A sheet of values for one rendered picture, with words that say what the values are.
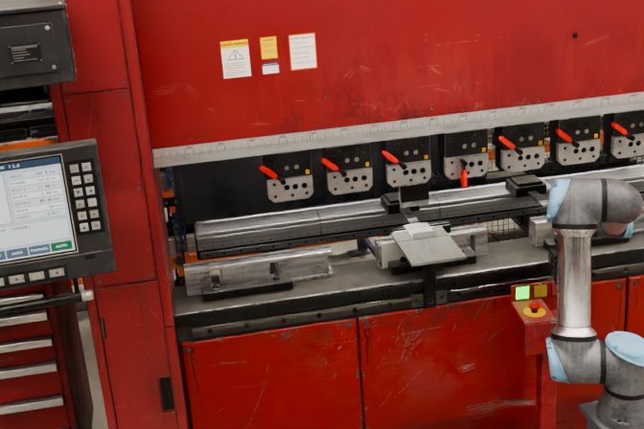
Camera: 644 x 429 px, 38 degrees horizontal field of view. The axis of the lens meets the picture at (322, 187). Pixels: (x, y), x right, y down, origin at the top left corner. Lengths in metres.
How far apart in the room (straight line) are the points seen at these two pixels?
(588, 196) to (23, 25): 1.47
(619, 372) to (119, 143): 1.50
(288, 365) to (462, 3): 1.32
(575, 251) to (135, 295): 1.31
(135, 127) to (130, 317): 0.60
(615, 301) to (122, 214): 1.74
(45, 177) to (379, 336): 1.33
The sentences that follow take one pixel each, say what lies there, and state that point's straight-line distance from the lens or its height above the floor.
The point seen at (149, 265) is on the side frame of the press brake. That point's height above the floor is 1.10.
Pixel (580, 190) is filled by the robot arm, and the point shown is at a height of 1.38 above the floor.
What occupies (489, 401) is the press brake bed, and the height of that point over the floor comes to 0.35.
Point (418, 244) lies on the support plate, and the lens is 3.11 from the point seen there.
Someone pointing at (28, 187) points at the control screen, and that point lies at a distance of 2.44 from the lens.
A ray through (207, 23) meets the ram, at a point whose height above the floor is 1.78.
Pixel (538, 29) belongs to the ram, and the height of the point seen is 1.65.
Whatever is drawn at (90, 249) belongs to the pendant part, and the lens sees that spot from 2.50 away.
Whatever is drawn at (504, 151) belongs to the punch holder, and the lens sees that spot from 3.20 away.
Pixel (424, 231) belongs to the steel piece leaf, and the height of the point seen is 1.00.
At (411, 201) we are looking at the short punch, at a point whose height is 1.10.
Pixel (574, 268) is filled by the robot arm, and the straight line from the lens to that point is 2.52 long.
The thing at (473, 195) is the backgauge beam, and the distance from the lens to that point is 3.56.
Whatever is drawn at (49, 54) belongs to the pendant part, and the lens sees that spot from 2.38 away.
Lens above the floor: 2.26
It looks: 20 degrees down
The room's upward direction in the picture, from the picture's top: 4 degrees counter-clockwise
